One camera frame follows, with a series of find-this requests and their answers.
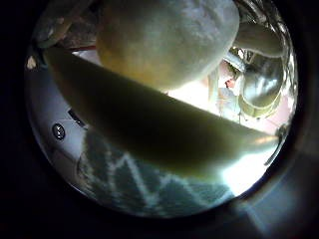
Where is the dark glass vase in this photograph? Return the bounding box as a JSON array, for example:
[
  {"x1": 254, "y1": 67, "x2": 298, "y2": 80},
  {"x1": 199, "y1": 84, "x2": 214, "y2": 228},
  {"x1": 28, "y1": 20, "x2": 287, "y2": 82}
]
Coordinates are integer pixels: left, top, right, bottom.
[{"x1": 238, "y1": 54, "x2": 288, "y2": 120}]

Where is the artificial flower bouquet green stem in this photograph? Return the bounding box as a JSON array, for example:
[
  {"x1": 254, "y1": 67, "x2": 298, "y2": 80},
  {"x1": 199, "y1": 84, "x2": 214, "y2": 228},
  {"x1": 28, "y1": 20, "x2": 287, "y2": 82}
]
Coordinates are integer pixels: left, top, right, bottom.
[{"x1": 43, "y1": 46, "x2": 281, "y2": 182}]

